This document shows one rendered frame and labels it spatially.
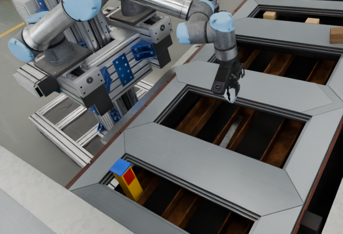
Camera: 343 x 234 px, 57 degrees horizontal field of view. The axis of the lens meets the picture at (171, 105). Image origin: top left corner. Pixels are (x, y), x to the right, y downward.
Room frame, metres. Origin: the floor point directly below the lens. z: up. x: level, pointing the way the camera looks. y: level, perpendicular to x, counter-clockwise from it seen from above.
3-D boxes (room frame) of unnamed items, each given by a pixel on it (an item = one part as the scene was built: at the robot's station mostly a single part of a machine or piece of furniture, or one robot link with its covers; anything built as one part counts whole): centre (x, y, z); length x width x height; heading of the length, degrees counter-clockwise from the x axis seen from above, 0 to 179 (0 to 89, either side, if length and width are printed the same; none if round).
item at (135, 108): (1.54, -0.16, 0.66); 1.30 x 0.20 x 0.03; 133
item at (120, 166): (0.77, 0.24, 0.88); 0.06 x 0.06 x 0.02; 43
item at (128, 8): (1.71, 0.03, 1.09); 0.15 x 0.15 x 0.10
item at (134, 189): (0.77, 0.24, 0.78); 0.05 x 0.05 x 0.19; 43
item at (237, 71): (0.92, -0.24, 1.05); 0.09 x 0.08 x 0.12; 133
